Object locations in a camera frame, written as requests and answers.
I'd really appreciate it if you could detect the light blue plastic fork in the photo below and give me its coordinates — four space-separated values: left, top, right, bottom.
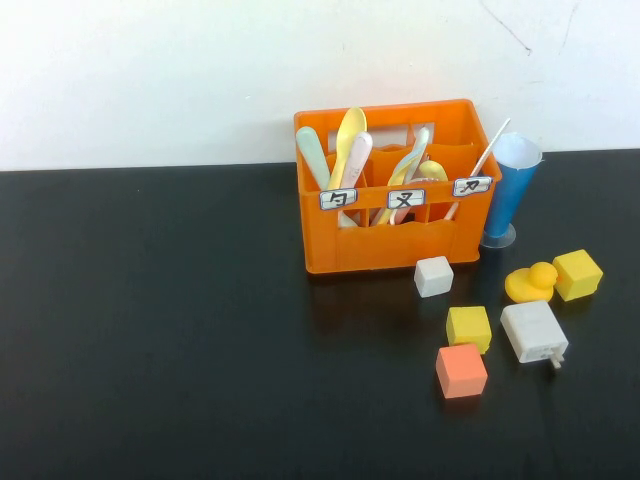
389 126 432 224

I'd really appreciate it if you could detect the orange plastic cutlery crate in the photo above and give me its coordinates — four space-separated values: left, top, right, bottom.
293 98 497 276

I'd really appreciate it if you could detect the paper label spoon character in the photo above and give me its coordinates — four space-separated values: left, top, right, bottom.
319 187 360 213

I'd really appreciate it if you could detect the pale pink spoon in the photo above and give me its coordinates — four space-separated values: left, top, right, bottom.
341 130 375 192

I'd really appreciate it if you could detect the paper label fork character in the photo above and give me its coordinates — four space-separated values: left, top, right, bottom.
387 188 428 211

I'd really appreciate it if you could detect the yellow plastic fork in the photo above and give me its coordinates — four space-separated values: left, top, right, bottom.
372 155 415 226

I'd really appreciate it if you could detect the yellow plastic spoon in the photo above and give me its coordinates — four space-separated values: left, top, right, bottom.
327 106 369 191

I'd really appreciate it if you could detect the white foam cube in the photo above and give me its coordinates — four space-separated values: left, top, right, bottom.
413 255 455 300

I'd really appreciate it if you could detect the paper label knife character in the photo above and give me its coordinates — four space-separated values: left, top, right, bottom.
452 175 494 198

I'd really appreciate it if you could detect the yellow foam cube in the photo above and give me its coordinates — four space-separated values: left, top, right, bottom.
552 249 605 303
445 305 493 356

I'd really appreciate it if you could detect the blue cone cup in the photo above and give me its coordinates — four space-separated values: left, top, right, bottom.
480 132 544 250

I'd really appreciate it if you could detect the orange foam cube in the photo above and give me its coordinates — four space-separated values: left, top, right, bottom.
435 343 489 401

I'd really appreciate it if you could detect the thin white plastic knife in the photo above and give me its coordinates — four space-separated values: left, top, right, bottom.
443 118 512 222

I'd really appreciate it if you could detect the yellow rubber duck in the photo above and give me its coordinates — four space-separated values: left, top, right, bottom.
504 262 559 304

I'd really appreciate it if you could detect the white paper cone liner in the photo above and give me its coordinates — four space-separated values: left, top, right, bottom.
494 132 544 172

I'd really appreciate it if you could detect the white power adapter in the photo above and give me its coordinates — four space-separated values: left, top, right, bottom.
500 299 571 372

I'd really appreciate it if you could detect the pale green utensil handle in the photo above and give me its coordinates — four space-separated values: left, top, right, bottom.
295 126 332 192

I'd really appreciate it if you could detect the pale yellow cutlery handle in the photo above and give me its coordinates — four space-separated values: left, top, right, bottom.
416 159 450 183

